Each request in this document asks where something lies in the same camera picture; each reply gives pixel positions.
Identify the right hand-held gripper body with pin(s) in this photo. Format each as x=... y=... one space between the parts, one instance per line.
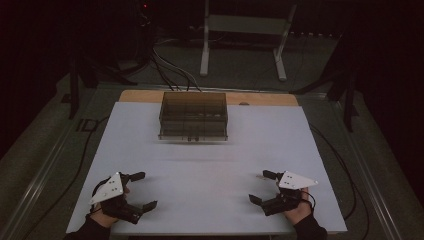
x=293 y=181

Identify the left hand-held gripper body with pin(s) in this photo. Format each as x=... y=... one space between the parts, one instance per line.
x=110 y=188

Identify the person's left hand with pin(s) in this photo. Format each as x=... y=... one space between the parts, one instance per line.
x=100 y=219

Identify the person's right hand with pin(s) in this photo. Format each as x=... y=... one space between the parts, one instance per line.
x=300 y=215

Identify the white board sheet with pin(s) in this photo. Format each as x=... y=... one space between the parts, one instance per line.
x=206 y=173

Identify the transparent brown drawer box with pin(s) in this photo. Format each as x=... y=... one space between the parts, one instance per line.
x=193 y=115

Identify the black tripod stand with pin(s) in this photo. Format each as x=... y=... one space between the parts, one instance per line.
x=75 y=83
x=348 y=86

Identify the white metal stand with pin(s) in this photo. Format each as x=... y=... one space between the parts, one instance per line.
x=243 y=25

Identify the dark equipment with red light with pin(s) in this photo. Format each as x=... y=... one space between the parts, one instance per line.
x=145 y=20

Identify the metal floor rail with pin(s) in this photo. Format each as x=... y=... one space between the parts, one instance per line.
x=36 y=180
x=366 y=173

